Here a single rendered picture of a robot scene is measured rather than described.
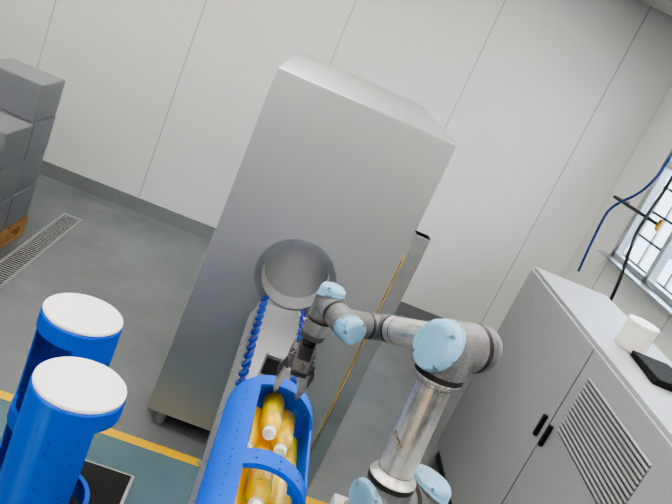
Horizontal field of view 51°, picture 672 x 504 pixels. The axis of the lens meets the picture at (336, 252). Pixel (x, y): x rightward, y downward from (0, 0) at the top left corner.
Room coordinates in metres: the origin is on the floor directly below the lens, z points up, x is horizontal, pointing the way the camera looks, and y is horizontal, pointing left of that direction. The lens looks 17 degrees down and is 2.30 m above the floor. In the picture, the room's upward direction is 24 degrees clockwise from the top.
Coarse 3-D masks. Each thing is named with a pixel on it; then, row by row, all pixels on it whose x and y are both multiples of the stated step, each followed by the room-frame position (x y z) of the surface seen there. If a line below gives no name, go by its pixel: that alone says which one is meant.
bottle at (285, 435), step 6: (288, 414) 1.96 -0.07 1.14; (282, 420) 1.92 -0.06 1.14; (288, 420) 1.93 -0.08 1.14; (294, 420) 1.96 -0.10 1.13; (282, 426) 1.89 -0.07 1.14; (288, 426) 1.90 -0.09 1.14; (294, 426) 1.94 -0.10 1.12; (282, 432) 1.85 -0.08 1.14; (288, 432) 1.87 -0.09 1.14; (276, 438) 1.83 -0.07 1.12; (282, 438) 1.83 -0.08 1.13; (288, 438) 1.85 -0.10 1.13; (276, 444) 1.82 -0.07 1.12; (282, 444) 1.82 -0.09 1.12; (288, 444) 1.83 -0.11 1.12
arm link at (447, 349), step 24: (432, 336) 1.43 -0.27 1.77; (456, 336) 1.41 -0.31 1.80; (480, 336) 1.47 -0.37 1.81; (432, 360) 1.40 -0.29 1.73; (456, 360) 1.40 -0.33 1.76; (480, 360) 1.45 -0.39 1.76; (432, 384) 1.41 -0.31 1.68; (456, 384) 1.42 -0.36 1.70; (408, 408) 1.43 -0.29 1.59; (432, 408) 1.42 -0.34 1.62; (408, 432) 1.42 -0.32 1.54; (432, 432) 1.44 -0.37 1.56; (384, 456) 1.43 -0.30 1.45; (408, 456) 1.41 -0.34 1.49; (360, 480) 1.42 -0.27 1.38; (384, 480) 1.40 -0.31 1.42; (408, 480) 1.42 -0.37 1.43
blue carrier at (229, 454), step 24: (240, 384) 1.96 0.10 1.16; (264, 384) 1.93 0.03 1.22; (288, 384) 1.96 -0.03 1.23; (240, 408) 1.80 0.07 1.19; (288, 408) 1.99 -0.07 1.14; (240, 432) 1.67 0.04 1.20; (216, 456) 1.60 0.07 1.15; (240, 456) 1.55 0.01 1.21; (264, 456) 1.56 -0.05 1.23; (216, 480) 1.47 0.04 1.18; (288, 480) 1.54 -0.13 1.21
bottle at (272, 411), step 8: (264, 400) 1.95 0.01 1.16; (272, 400) 1.93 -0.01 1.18; (280, 400) 1.95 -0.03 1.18; (264, 408) 1.89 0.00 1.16; (272, 408) 1.88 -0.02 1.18; (280, 408) 1.91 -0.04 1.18; (264, 416) 1.84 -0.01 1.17; (272, 416) 1.84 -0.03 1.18; (280, 416) 1.87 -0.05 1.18; (264, 424) 1.82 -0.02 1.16; (272, 424) 1.82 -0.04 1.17; (280, 424) 1.85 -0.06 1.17
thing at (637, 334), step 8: (632, 320) 3.26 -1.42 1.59; (640, 320) 3.31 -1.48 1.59; (624, 328) 3.29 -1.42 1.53; (632, 328) 3.25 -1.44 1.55; (640, 328) 3.24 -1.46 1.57; (648, 328) 3.22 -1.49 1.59; (656, 328) 3.30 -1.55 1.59; (624, 336) 3.26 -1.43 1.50; (632, 336) 3.24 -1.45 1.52; (640, 336) 3.22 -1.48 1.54; (648, 336) 3.22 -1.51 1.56; (624, 344) 3.24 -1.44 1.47; (632, 344) 3.23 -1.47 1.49; (640, 344) 3.22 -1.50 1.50; (648, 344) 3.23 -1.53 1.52; (640, 352) 3.23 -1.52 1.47
